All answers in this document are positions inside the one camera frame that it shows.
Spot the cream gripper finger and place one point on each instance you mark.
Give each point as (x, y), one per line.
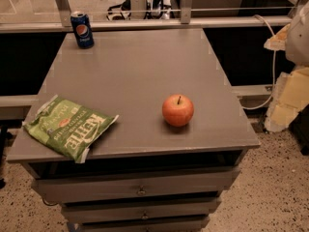
(290, 96)
(278, 41)

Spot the blue pepsi can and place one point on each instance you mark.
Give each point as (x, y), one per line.
(82, 29)

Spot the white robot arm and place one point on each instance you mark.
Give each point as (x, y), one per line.
(297, 43)

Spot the green jalapeno chip bag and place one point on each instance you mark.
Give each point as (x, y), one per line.
(68, 128)

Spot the red apple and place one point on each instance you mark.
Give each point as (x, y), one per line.
(177, 110)

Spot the black office chair base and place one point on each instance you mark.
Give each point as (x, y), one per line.
(139, 9)

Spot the top drawer with knob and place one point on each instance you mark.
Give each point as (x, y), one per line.
(72, 190)

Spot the drawer with knob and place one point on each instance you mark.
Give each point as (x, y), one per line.
(142, 210)
(72, 190)

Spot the middle drawer with knob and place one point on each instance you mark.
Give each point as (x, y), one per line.
(142, 210)

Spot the bottom drawer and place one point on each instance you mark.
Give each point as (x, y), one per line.
(164, 224)

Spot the grey drawer cabinet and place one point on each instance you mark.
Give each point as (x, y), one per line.
(131, 74)

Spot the metal railing frame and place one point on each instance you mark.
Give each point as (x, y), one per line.
(34, 16)

